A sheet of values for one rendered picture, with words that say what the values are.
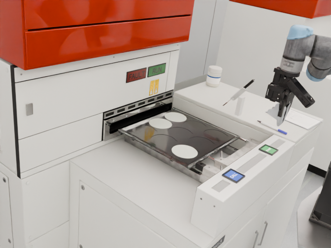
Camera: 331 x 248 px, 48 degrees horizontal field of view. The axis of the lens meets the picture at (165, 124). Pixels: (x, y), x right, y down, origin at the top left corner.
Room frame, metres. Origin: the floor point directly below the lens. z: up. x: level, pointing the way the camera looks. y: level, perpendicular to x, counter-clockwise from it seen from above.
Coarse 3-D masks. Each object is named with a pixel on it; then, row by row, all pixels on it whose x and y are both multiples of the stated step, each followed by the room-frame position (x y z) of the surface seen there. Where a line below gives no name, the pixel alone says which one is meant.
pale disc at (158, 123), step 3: (150, 120) 1.46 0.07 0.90; (153, 120) 1.47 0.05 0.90; (156, 120) 1.47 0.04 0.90; (159, 120) 1.48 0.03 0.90; (162, 120) 1.48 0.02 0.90; (165, 120) 1.49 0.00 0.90; (150, 123) 1.44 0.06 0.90; (153, 123) 1.44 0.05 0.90; (156, 123) 1.44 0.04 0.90; (159, 123) 1.45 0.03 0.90; (162, 123) 1.45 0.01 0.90; (165, 123) 1.46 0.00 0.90; (168, 123) 1.46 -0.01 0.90; (153, 126) 1.41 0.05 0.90; (156, 126) 1.41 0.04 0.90; (159, 126) 1.41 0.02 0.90; (162, 126) 1.42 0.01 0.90; (165, 126) 1.42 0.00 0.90; (168, 126) 1.43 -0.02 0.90
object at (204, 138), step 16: (176, 112) 1.59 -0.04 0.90; (128, 128) 1.36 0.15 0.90; (144, 128) 1.38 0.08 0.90; (160, 128) 1.40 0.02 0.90; (176, 128) 1.42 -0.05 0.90; (192, 128) 1.44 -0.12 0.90; (208, 128) 1.46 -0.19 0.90; (160, 144) 1.26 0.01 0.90; (176, 144) 1.28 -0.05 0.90; (192, 144) 1.30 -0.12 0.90; (208, 144) 1.32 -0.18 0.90; (192, 160) 1.17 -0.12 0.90
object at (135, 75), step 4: (132, 72) 1.44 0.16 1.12; (136, 72) 1.46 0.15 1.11; (140, 72) 1.48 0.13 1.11; (144, 72) 1.50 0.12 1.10; (128, 76) 1.42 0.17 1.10; (132, 76) 1.44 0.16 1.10; (136, 76) 1.46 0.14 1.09; (140, 76) 1.48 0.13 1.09; (144, 76) 1.50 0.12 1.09; (128, 80) 1.42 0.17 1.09; (132, 80) 1.44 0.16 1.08
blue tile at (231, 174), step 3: (231, 171) 1.03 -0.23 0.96; (225, 174) 1.01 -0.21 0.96; (228, 174) 1.01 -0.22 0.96; (231, 174) 1.01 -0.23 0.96; (234, 174) 1.02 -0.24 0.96; (237, 174) 1.02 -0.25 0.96; (231, 177) 1.00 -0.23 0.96; (234, 177) 1.00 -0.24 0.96; (237, 177) 1.00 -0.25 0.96; (240, 177) 1.00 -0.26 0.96; (237, 180) 0.98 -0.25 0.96
